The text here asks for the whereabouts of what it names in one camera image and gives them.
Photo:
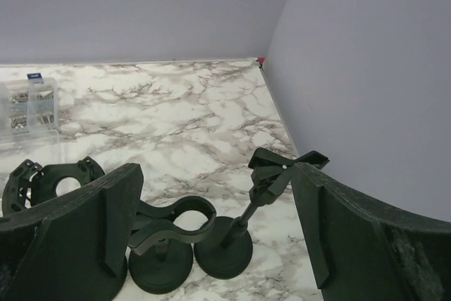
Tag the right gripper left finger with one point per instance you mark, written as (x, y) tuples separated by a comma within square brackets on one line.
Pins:
[(116, 196)]

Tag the shock mount desk stand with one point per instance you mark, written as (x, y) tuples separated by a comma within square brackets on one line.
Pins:
[(53, 181)]

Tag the clip desk stand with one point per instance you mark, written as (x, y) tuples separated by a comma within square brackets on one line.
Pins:
[(161, 254)]

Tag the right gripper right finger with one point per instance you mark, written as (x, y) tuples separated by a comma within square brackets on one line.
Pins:
[(361, 248)]

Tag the clear screw organiser box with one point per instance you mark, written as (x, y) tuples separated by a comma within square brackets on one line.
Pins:
[(29, 115)]

